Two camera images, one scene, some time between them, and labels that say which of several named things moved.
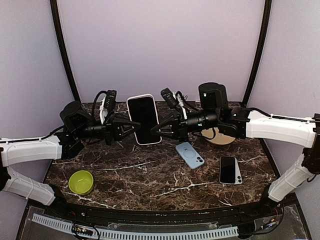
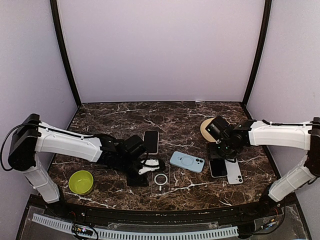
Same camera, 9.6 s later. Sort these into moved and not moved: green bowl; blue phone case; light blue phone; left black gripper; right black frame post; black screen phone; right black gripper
Moved: right black gripper; blue phone case; left black gripper; black screen phone
Not moved: light blue phone; green bowl; right black frame post
